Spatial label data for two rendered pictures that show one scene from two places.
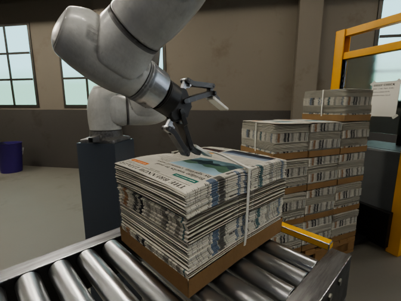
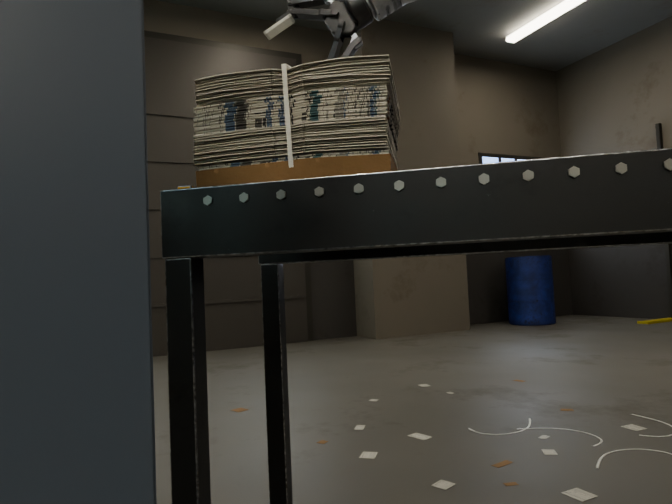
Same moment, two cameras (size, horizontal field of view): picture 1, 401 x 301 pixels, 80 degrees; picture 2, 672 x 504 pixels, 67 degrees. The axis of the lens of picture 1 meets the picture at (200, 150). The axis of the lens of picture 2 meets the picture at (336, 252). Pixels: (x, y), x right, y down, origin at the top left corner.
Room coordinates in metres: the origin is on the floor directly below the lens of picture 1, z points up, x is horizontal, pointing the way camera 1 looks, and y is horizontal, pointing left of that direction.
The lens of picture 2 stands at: (1.21, 0.89, 0.63)
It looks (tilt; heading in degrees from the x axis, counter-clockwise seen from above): 3 degrees up; 235
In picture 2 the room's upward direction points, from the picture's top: 3 degrees counter-clockwise
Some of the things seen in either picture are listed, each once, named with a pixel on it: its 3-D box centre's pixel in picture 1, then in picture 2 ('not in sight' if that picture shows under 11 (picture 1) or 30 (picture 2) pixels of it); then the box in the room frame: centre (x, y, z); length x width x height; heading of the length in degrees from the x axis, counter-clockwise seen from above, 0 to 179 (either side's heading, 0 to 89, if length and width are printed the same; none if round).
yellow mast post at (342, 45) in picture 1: (333, 131); not in sight; (2.37, -1.32, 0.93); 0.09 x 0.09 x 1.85; 23
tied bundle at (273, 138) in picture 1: (272, 138); not in sight; (1.68, -0.51, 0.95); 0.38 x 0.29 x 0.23; 22
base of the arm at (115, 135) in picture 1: (104, 135); not in sight; (1.19, 0.48, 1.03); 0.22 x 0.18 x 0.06; 170
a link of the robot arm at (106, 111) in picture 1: (106, 107); not in sight; (1.22, 0.47, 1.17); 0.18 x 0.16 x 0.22; 110
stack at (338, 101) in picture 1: (328, 171); not in sight; (1.90, -1.05, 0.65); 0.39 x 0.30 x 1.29; 23
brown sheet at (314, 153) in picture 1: (304, 148); not in sight; (1.78, -0.78, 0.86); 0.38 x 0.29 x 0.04; 22
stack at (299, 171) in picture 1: (253, 212); not in sight; (1.61, -0.38, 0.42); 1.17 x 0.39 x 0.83; 113
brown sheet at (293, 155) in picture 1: (271, 150); not in sight; (1.68, -0.51, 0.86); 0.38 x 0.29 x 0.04; 22
